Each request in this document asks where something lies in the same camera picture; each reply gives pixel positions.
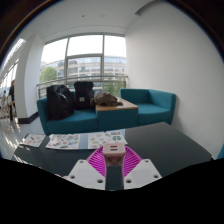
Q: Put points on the pink cube charger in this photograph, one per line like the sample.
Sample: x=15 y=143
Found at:
x=114 y=154

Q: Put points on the metal window railing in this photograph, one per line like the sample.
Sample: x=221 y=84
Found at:
x=110 y=78

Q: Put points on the small colourful sticker sheet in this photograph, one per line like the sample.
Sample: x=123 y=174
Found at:
x=34 y=140

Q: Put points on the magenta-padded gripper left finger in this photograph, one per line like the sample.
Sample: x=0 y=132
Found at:
x=83 y=173

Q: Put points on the black backpack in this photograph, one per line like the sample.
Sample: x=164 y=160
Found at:
x=83 y=95

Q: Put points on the teal sofa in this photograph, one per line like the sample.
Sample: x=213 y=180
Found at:
x=76 y=122

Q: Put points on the brown jacket bundle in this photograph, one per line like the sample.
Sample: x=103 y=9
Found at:
x=106 y=99

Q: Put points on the black plastic bag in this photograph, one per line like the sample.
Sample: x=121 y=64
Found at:
x=59 y=101

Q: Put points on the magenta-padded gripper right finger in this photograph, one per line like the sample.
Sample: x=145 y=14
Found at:
x=143 y=173

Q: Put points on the teal chair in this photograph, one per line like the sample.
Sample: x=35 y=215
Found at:
x=221 y=152

